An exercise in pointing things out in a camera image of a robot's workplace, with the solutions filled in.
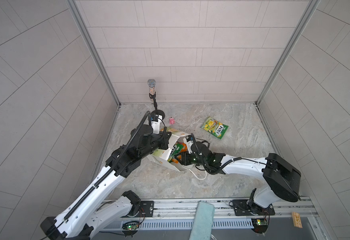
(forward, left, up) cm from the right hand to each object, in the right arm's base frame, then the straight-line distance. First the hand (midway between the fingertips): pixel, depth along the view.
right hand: (176, 158), depth 79 cm
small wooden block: (-29, -54, -9) cm, 62 cm away
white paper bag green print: (-3, +7, +10) cm, 13 cm away
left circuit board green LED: (-28, +21, -6) cm, 36 cm away
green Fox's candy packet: (+23, -26, -6) cm, 35 cm away
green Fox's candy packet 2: (+4, 0, +1) cm, 5 cm away
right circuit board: (-30, -37, -11) cm, 49 cm away
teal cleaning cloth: (-27, -11, -8) cm, 31 cm away
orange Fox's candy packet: (+6, -5, -1) cm, 7 cm away
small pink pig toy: (+31, +3, -5) cm, 31 cm away
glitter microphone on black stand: (+36, +11, +23) cm, 44 cm away
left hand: (+3, -1, +20) cm, 21 cm away
